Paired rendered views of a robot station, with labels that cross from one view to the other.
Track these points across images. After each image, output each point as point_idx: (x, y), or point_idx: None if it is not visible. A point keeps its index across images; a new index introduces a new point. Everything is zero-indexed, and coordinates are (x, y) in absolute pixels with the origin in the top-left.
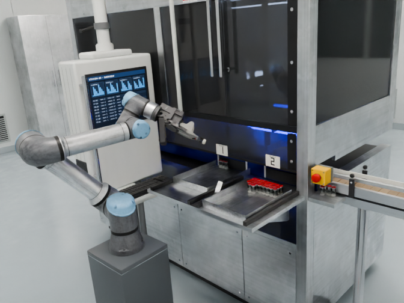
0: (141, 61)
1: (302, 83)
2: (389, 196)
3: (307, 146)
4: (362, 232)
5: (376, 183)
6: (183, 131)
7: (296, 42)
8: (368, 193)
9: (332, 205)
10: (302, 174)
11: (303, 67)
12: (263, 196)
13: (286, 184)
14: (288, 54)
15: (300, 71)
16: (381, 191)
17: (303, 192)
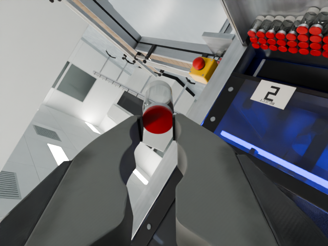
0: None
1: (153, 188)
2: (174, 57)
3: (194, 106)
4: (224, 22)
5: (183, 70)
6: (59, 174)
7: (131, 244)
8: (189, 58)
9: (204, 34)
10: (222, 70)
11: (140, 206)
12: (279, 9)
13: (289, 59)
14: (146, 241)
15: (146, 204)
16: (185, 63)
17: (236, 44)
